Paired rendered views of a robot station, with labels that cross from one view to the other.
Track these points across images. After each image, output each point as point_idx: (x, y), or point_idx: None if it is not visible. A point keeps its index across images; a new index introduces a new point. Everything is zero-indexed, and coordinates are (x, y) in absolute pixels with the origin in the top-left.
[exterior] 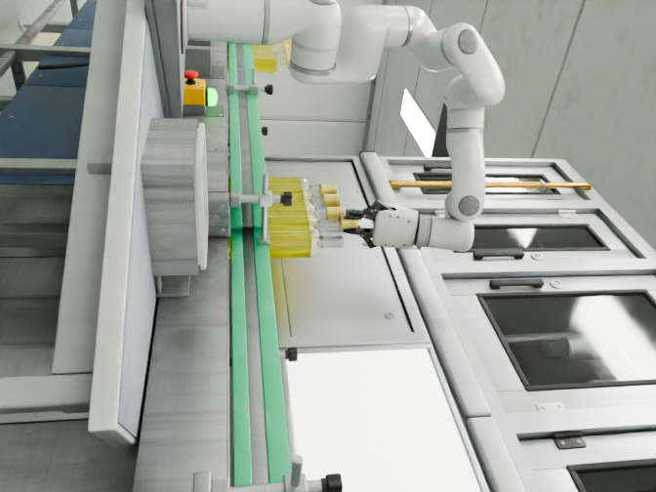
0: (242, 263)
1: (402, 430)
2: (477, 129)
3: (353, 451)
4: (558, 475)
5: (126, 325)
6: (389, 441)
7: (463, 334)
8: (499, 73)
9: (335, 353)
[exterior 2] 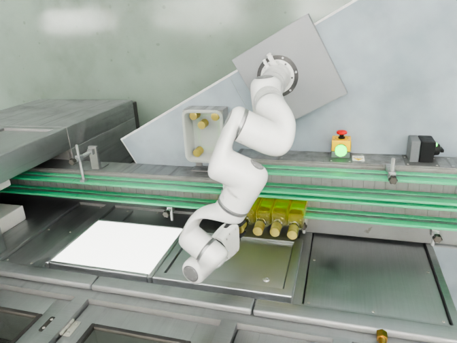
0: (210, 185)
1: (113, 250)
2: (219, 198)
3: (117, 236)
4: (43, 308)
5: (141, 128)
6: (111, 246)
7: (152, 305)
8: (216, 153)
9: (171, 242)
